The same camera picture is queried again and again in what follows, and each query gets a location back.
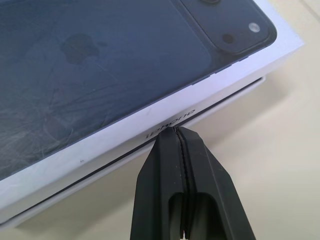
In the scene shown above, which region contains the white box lid with picture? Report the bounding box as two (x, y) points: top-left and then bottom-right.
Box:
(0, 0), (306, 212)

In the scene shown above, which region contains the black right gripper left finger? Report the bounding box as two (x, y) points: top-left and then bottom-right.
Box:
(131, 126), (188, 240)

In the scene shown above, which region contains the white box base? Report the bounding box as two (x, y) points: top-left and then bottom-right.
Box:
(0, 76), (267, 228)

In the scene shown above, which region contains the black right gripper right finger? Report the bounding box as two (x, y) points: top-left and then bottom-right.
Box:
(174, 126), (254, 240)

